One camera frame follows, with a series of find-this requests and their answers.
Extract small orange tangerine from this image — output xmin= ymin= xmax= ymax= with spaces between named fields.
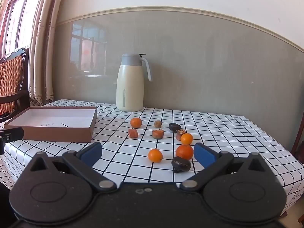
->
xmin=130 ymin=117 xmax=142 ymax=129
xmin=148 ymin=149 xmax=163 ymax=163
xmin=180 ymin=133 xmax=193 ymax=145

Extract wooden chair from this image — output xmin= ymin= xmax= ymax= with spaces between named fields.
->
xmin=291 ymin=123 xmax=304 ymax=164

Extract beige embroidered curtain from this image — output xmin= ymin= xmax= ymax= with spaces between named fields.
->
xmin=28 ymin=0 xmax=69 ymax=106

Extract cream thermos jug grey lid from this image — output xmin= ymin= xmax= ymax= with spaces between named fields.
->
xmin=116 ymin=53 xmax=152 ymax=112

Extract wooden sofa orange cushions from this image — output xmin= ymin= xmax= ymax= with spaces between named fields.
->
xmin=0 ymin=47 xmax=30 ymax=124

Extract brown cardboard box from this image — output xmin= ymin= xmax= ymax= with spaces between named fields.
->
xmin=3 ymin=106 xmax=98 ymax=143

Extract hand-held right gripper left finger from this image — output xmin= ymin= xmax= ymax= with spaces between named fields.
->
xmin=25 ymin=142 xmax=117 ymax=193

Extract large deep orange tangerine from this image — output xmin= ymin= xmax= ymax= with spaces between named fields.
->
xmin=176 ymin=144 xmax=194 ymax=160

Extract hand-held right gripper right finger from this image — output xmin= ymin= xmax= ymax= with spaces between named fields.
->
xmin=180 ymin=142 xmax=272 ymax=193

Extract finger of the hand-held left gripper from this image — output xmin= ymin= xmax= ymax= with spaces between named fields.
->
xmin=0 ymin=127 xmax=24 ymax=155

